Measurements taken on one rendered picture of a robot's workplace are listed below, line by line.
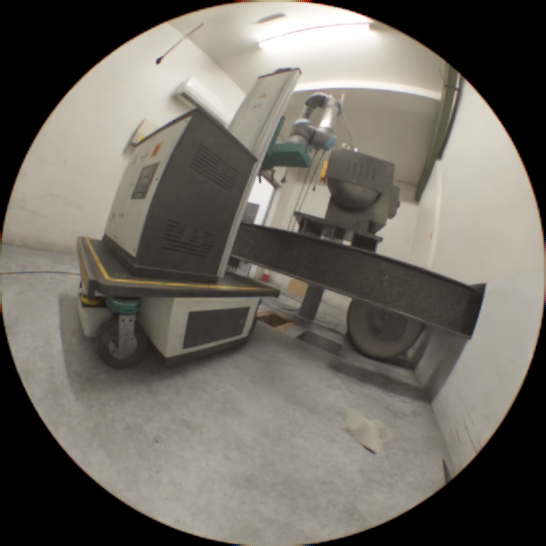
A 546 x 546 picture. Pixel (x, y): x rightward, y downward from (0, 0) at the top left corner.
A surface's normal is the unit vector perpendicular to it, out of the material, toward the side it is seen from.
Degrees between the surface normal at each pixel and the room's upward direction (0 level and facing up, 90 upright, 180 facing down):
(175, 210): 90
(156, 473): 0
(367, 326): 90
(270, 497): 0
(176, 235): 90
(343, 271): 90
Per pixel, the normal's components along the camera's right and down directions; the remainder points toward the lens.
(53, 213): 0.83, 0.29
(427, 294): -0.47, -0.09
